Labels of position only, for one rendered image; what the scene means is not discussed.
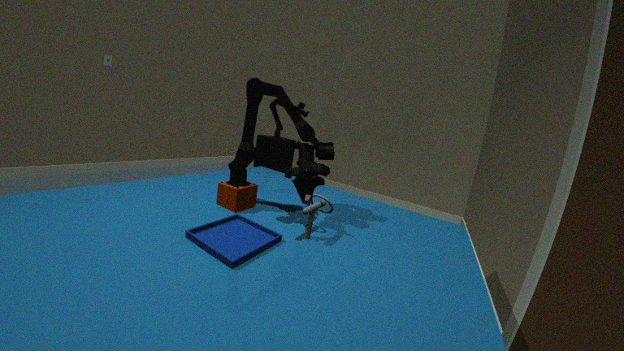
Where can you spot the blue tray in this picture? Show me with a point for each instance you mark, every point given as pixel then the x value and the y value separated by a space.
pixel 233 240

